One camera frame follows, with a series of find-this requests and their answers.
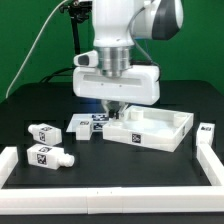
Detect black cables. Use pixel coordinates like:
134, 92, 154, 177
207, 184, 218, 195
39, 66, 78, 84

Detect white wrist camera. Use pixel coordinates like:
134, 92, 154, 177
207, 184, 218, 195
74, 50, 98, 67

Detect white square table top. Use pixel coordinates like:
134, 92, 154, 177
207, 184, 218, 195
103, 106, 194, 152

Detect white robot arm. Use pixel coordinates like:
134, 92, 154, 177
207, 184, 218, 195
73, 0, 183, 118

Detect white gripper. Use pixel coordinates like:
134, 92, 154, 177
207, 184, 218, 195
73, 65, 160, 119

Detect black camera stand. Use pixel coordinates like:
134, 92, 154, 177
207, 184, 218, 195
59, 0, 92, 55

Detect white cable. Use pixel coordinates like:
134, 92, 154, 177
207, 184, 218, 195
4, 0, 71, 100

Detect paper sheet with tags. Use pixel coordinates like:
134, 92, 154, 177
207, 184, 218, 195
67, 113, 109, 133

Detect white U-shaped fence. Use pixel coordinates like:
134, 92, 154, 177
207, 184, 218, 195
0, 144, 224, 215

